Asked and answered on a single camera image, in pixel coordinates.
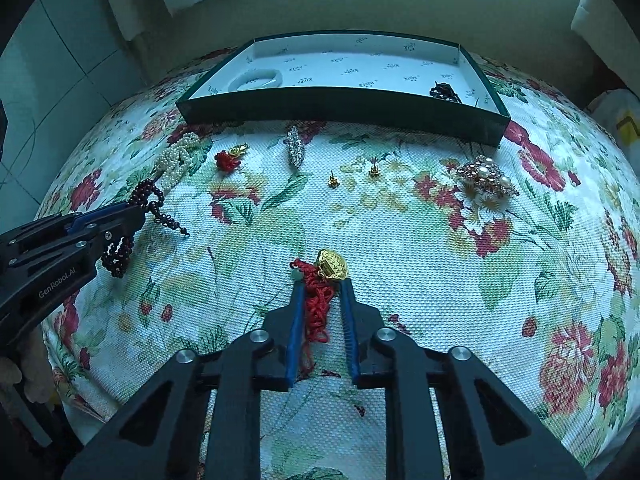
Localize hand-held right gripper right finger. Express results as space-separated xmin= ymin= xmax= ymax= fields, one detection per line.
xmin=340 ymin=277 xmax=588 ymax=480

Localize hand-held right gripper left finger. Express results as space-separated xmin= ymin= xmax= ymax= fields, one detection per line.
xmin=62 ymin=280 xmax=307 ymax=480

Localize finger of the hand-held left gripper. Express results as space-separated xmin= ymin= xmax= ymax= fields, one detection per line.
xmin=0 ymin=202 xmax=147 ymax=251
xmin=10 ymin=220 xmax=147 ymax=273

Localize dark red bead necklace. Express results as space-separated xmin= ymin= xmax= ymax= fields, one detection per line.
xmin=101 ymin=180 xmax=191 ymax=279

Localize red cord gold pendant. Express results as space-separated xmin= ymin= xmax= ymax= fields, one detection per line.
xmin=290 ymin=247 xmax=351 ymax=346

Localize white pearl necklace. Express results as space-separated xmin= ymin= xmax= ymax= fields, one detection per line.
xmin=152 ymin=132 xmax=211 ymax=186

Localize small red gold charm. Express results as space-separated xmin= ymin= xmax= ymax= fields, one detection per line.
xmin=215 ymin=143 xmax=250 ymax=172

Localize silver rhinestone hair clip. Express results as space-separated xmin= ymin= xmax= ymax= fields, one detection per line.
xmin=285 ymin=126 xmax=303 ymax=167

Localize gold pearl brooch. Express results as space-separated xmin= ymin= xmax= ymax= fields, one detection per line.
xmin=456 ymin=155 xmax=520 ymax=197

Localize dark green cardboard box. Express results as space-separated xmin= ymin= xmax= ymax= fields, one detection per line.
xmin=176 ymin=35 xmax=511 ymax=148

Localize person's left hand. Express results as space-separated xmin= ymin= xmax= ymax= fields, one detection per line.
xmin=0 ymin=345 xmax=52 ymax=407

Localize floral tablecloth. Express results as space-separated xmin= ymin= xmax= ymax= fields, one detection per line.
xmin=37 ymin=47 xmax=640 ymax=480

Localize white jade bangle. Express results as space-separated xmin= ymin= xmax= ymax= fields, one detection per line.
xmin=227 ymin=69 xmax=283 ymax=92

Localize white yellow plastic bag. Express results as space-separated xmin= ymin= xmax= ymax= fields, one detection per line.
xmin=585 ymin=89 xmax=640 ymax=161

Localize white cloth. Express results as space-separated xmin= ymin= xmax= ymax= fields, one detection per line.
xmin=571 ymin=0 xmax=640 ymax=71

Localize black bead bracelet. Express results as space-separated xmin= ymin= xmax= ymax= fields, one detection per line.
xmin=429 ymin=81 xmax=463 ymax=103

